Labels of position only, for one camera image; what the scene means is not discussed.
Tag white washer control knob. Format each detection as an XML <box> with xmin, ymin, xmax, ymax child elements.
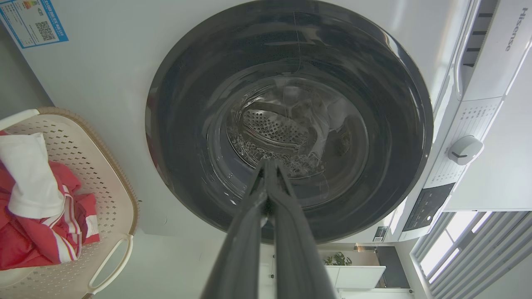
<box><xmin>447</xmin><ymin>135</ymin><xmax>485</xmax><ymax>166</ymax></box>

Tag red garment with white stripes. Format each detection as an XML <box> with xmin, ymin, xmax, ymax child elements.
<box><xmin>0</xmin><ymin>131</ymin><xmax>101</xmax><ymax>271</ymax></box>

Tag white detergent drawer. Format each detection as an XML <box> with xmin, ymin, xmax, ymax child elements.
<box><xmin>453</xmin><ymin>0</ymin><xmax>532</xmax><ymax>102</ymax></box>

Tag white front-load washing machine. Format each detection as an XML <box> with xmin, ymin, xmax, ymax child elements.
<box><xmin>0</xmin><ymin>0</ymin><xmax>532</xmax><ymax>250</ymax></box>

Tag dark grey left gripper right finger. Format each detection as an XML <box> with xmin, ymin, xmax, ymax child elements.
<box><xmin>264</xmin><ymin>159</ymin><xmax>337</xmax><ymax>299</ymax></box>

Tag blue energy label sticker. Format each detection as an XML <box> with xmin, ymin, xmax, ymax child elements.
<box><xmin>0</xmin><ymin>0</ymin><xmax>69</xmax><ymax>50</ymax></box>

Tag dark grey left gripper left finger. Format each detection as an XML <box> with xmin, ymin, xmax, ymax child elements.
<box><xmin>200</xmin><ymin>159</ymin><xmax>271</xmax><ymax>299</ymax></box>

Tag cream perforated laundry basket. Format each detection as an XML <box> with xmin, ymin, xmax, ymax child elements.
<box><xmin>0</xmin><ymin>107</ymin><xmax>140</xmax><ymax>299</ymax></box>

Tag black washer display panel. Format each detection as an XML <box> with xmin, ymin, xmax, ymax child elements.
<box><xmin>402</xmin><ymin>182</ymin><xmax>456</xmax><ymax>232</ymax></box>

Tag black round washer door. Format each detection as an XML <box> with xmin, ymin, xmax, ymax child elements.
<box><xmin>145</xmin><ymin>0</ymin><xmax>434</xmax><ymax>245</ymax></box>

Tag grey window blinds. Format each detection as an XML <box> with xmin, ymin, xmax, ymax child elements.
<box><xmin>411</xmin><ymin>211</ymin><xmax>532</xmax><ymax>299</ymax></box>

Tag white cabinet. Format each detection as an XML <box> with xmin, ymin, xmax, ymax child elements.
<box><xmin>325</xmin><ymin>265</ymin><xmax>387</xmax><ymax>289</ymax></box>

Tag white cloth garment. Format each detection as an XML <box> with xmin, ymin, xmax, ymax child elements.
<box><xmin>0</xmin><ymin>132</ymin><xmax>66</xmax><ymax>220</ymax></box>

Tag dark cabinet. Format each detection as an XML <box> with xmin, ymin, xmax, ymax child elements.
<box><xmin>376</xmin><ymin>246</ymin><xmax>411</xmax><ymax>289</ymax></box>

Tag green potted plant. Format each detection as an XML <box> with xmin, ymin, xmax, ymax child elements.
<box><xmin>324</xmin><ymin>251</ymin><xmax>353</xmax><ymax>267</ymax></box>

